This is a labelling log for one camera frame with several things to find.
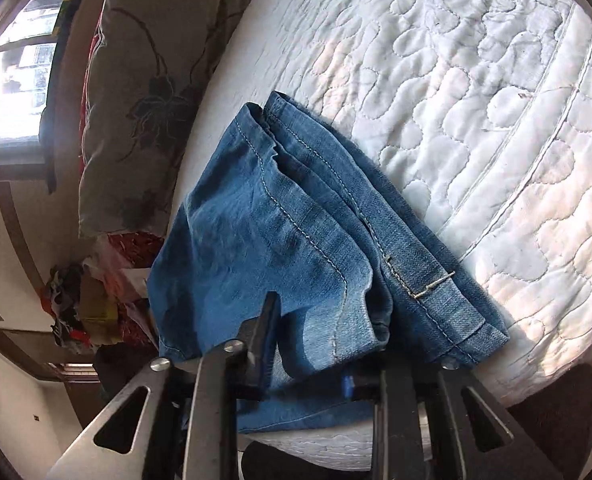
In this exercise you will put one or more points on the blue denim pants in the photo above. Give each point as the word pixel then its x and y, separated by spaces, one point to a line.
pixel 276 220

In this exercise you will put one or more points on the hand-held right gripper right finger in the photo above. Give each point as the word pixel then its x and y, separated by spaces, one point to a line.
pixel 347 387

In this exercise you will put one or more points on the dark green cloth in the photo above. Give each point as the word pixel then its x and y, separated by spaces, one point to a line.
pixel 116 365

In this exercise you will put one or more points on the white quilted mattress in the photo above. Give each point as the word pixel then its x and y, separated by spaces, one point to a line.
pixel 451 110

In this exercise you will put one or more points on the brown wooden door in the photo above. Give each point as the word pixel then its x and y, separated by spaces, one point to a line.
pixel 36 355

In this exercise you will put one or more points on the pile of assorted clothes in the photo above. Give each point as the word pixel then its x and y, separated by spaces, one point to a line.
pixel 71 320

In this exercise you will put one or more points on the translucent plastic bag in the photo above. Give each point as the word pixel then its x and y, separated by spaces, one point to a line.
pixel 116 265

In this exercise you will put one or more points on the grey floral pillow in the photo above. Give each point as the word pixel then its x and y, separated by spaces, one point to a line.
pixel 136 110

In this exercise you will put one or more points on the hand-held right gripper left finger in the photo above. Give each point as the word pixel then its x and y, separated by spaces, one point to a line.
pixel 268 350

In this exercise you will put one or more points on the bright window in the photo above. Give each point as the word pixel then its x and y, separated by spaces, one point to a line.
pixel 6 110

